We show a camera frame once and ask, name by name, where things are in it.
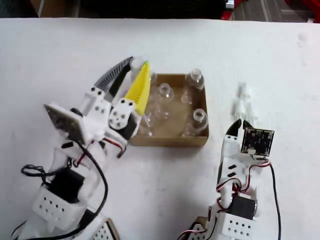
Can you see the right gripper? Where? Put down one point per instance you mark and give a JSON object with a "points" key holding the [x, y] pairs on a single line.
{"points": [[232, 165]]}

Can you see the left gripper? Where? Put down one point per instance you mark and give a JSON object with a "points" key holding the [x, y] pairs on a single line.
{"points": [[96, 110]]}

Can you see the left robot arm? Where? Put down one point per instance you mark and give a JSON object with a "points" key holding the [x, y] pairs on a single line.
{"points": [[57, 207]]}

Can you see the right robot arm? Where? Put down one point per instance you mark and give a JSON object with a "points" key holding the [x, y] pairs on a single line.
{"points": [[237, 220]]}

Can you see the cardboard box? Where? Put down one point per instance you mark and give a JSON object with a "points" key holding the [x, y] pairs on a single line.
{"points": [[170, 141]]}

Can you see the clear plastic bottle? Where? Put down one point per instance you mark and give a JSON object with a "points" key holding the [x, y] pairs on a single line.
{"points": [[148, 122], [198, 120], [193, 80], [165, 93]]}

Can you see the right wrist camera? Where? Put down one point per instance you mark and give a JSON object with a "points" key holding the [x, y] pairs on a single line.
{"points": [[257, 141]]}

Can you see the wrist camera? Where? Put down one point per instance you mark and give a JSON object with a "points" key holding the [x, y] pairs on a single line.
{"points": [[257, 141], [66, 122]]}

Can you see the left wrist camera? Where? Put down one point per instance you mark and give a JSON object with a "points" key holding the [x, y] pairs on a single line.
{"points": [[66, 122]]}

